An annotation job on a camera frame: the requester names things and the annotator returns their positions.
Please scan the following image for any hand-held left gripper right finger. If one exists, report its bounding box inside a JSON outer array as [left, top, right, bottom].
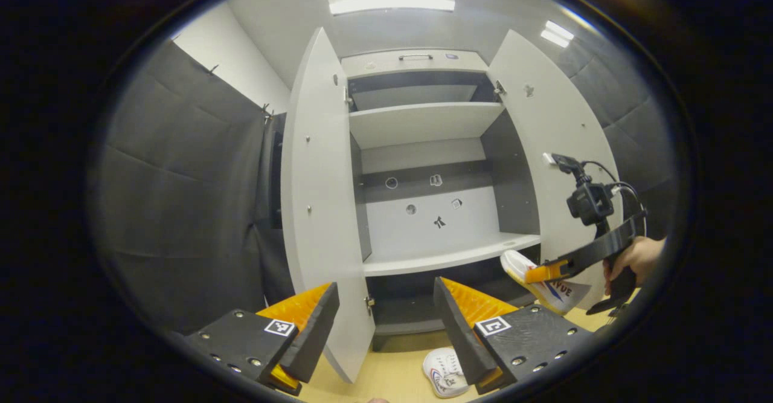
[[434, 276, 592, 395]]

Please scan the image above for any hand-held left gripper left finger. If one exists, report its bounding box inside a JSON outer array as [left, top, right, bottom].
[[184, 281, 340, 396]]

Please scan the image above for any white shoe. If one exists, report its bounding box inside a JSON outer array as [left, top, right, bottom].
[[423, 347, 470, 399], [500, 250, 592, 315]]

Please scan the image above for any grey shoe cabinet door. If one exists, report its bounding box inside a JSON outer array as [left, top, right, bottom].
[[486, 28, 623, 307], [281, 27, 376, 384]]

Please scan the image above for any black backdrop cloth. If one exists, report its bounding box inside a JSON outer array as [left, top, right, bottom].
[[91, 40, 677, 334]]

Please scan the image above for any small ceiling light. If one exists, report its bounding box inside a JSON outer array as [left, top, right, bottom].
[[539, 20, 576, 48]]

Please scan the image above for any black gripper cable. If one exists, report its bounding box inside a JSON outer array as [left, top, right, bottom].
[[583, 161, 648, 237]]

